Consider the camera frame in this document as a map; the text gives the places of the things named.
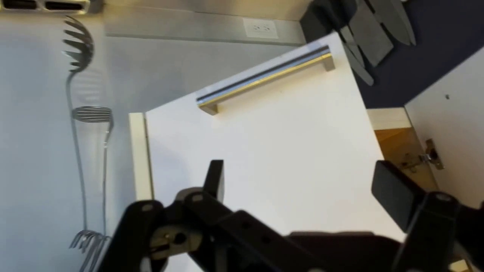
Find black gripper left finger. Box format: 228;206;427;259
175;159;223;203

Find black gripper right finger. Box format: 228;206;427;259
370;161;424;232

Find white cabinet door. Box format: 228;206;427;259
405;49;484;207
145;34;403;241

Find cabinet hinge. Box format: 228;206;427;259
399;139;443;173

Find white wall outlet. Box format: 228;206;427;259
243;19;278;40

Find silver cabinet door handle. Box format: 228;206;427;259
196;46;335;115

